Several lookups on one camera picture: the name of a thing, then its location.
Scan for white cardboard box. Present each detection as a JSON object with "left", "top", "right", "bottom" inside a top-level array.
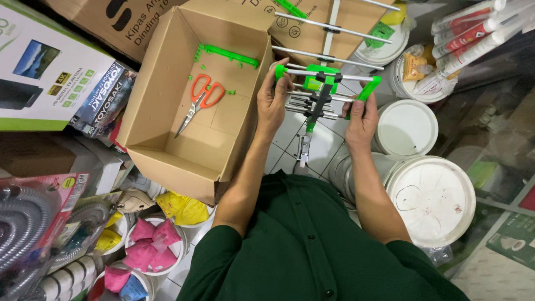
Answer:
[{"left": 72, "top": 137, "right": 135, "bottom": 197}]

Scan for glass display cabinet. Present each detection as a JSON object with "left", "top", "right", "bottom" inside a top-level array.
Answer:
[{"left": 435, "top": 29, "right": 535, "bottom": 293}]

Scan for small yellow packet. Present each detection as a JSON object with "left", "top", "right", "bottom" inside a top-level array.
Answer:
[{"left": 94, "top": 227, "right": 123, "bottom": 253}]

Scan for green plastic sprue strip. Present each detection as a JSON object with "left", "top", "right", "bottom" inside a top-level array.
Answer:
[{"left": 194, "top": 43, "right": 260, "bottom": 70}]

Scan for beige packaged item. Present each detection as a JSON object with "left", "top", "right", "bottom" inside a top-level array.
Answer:
[{"left": 116, "top": 188, "right": 156, "bottom": 214}]

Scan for orange printed packet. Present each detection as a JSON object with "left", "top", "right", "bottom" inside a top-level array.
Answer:
[{"left": 402, "top": 53, "right": 428, "bottom": 82}]

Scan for small white lidded bucket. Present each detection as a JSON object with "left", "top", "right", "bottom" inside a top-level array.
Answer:
[{"left": 372, "top": 99, "right": 439, "bottom": 158}]

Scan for green plastic bag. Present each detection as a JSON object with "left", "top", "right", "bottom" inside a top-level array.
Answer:
[{"left": 364, "top": 22, "right": 396, "bottom": 49}]

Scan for person's dark green shirt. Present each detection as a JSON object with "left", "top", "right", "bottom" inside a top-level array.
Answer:
[{"left": 176, "top": 169, "right": 471, "bottom": 301}]

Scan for grey hose in clear package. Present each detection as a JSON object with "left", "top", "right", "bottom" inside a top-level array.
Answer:
[{"left": 49, "top": 200, "right": 117, "bottom": 273}]

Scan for heap of yellow bags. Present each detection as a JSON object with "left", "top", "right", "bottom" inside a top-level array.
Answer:
[{"left": 155, "top": 191, "right": 210, "bottom": 227}]

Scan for person's left hand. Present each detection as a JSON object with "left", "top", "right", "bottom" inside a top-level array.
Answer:
[{"left": 256, "top": 58, "right": 296, "bottom": 143}]

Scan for brown fan carton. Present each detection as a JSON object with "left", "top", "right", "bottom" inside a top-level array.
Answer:
[{"left": 43, "top": 0, "right": 189, "bottom": 64}]

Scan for silver green television antenna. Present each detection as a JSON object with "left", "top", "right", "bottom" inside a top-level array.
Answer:
[{"left": 269, "top": 0, "right": 402, "bottom": 169}]

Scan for person's right hand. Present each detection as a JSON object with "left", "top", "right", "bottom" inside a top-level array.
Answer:
[{"left": 342, "top": 89, "right": 380, "bottom": 154}]

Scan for white rope roll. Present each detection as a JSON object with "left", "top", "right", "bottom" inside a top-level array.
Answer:
[{"left": 38, "top": 254, "right": 100, "bottom": 301}]

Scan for white bucket of pink packets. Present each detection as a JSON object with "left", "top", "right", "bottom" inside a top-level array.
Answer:
[{"left": 122, "top": 215, "right": 189, "bottom": 277}]

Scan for open brown cardboard box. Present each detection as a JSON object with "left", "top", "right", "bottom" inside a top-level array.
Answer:
[{"left": 117, "top": 6, "right": 277, "bottom": 206}]

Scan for white green antenna box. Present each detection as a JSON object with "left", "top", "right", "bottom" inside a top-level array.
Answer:
[{"left": 0, "top": 0, "right": 116, "bottom": 132}]

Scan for large white lidded bucket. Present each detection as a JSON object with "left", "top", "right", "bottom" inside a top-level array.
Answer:
[{"left": 328, "top": 152, "right": 477, "bottom": 250}]

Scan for brown printed carton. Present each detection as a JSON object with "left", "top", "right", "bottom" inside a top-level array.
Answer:
[{"left": 267, "top": 0, "right": 398, "bottom": 69}]

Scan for white red sealant tube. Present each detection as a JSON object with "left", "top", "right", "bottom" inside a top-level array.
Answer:
[
  {"left": 435, "top": 19, "right": 535, "bottom": 81},
  {"left": 432, "top": 17, "right": 502, "bottom": 59},
  {"left": 431, "top": 0, "right": 507, "bottom": 35}
]

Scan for white bucket with bags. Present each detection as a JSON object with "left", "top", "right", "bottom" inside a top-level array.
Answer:
[{"left": 350, "top": 16, "right": 411, "bottom": 69}]

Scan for yellow plastic bag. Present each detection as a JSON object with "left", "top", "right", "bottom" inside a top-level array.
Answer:
[{"left": 380, "top": 3, "right": 407, "bottom": 26}]

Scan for green product box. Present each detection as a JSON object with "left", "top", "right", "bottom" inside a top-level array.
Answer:
[{"left": 486, "top": 211, "right": 535, "bottom": 271}]

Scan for pink powder packet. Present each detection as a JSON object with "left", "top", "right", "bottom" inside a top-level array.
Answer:
[{"left": 104, "top": 266, "right": 132, "bottom": 293}]

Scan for white bucket with packets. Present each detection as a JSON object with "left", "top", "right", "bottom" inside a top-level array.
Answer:
[{"left": 390, "top": 43, "right": 457, "bottom": 105}]

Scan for blue powder packet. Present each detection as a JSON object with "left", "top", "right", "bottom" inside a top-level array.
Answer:
[{"left": 119, "top": 274, "right": 150, "bottom": 301}]

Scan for grey hose in red package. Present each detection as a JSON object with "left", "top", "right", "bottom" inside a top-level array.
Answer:
[{"left": 0, "top": 173, "right": 91, "bottom": 301}]

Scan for blue antenna box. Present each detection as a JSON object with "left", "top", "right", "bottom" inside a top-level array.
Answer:
[{"left": 69, "top": 62, "right": 138, "bottom": 139}]

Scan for orange handled scissors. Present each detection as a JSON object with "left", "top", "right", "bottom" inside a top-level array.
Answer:
[{"left": 174, "top": 74, "right": 226, "bottom": 139}]

